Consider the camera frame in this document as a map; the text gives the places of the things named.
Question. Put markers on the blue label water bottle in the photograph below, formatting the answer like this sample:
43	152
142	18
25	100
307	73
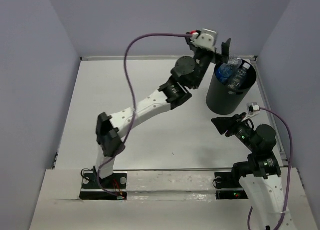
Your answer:
226	70

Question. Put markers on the black round bin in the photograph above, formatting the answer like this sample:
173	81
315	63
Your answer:
223	100

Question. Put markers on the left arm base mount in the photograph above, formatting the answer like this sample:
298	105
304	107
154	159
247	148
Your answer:
115	185

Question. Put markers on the clear unlabeled plastic bottle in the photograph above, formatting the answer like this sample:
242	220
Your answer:
239	76

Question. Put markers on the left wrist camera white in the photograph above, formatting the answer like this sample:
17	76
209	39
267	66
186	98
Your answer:
205	39

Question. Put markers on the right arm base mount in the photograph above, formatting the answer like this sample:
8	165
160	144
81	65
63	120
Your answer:
227	187

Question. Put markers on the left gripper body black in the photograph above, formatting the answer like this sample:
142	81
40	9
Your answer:
202	61

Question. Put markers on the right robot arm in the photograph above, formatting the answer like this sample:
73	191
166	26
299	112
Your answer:
260	176

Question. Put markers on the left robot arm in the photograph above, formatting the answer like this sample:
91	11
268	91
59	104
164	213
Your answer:
112	131

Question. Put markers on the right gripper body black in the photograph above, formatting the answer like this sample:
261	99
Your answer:
244	132

